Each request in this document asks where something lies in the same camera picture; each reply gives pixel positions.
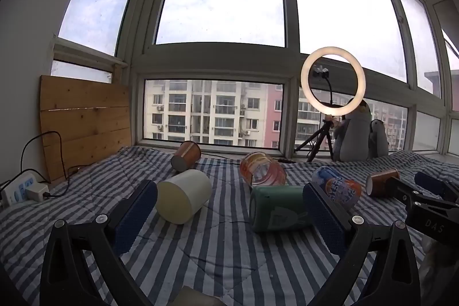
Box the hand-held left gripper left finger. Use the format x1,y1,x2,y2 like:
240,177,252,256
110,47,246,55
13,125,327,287
39,179,159,306

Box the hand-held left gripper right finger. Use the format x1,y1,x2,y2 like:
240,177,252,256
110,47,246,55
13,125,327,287
302,182,421,306

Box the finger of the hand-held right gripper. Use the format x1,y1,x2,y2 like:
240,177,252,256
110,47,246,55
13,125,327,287
414,171,459,203
386,176,459,211

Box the small brown cup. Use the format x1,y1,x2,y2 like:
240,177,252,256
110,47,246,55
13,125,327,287
365,168,400,198

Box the blue and orange printed cup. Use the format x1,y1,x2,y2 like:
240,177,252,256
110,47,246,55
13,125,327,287
311,166,362,211

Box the cream cup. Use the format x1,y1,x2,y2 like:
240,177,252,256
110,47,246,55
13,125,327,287
155,169,213,225

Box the brown paper cup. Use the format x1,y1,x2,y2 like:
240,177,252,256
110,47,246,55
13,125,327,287
170,140,202,173

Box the orange transparent cup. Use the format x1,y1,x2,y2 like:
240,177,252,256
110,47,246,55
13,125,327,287
239,151,287,189

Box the green can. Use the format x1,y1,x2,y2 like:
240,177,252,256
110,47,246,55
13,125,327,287
249,185,313,233

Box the small grey penguin plush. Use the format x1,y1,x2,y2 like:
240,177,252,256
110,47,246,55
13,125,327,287
368,119,390,159

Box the large grey penguin plush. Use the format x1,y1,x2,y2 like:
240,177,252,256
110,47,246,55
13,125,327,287
333,99,372,162

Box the black tripod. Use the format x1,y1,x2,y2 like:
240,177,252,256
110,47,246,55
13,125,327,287
294,114,341,163

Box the blue striped blanket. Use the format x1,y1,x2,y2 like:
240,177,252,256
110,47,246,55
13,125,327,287
0,145,459,306

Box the white charger adapter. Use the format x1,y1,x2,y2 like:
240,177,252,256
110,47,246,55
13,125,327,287
25,182,50,203

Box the wooden board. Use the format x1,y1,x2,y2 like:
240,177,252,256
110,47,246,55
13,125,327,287
39,75,133,183

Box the white power strip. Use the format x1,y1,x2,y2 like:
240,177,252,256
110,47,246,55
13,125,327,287
0,173,36,208

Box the phone holder gooseneck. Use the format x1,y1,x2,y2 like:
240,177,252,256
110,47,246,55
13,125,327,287
313,64,335,115

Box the black power cable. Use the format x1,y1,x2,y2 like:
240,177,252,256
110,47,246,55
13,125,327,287
0,131,94,200

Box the ring light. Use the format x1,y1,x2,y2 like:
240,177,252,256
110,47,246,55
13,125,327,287
300,46,366,116

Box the window frame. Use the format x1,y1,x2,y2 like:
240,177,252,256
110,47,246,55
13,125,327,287
50,0,459,163

